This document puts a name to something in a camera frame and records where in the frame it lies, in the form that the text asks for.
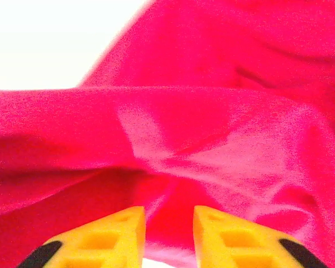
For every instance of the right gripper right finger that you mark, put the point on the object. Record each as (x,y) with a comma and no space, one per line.
(234,245)

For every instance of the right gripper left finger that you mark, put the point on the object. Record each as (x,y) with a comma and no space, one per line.
(100,245)

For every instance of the red t-shirt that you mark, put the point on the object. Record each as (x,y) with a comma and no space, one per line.
(184,125)

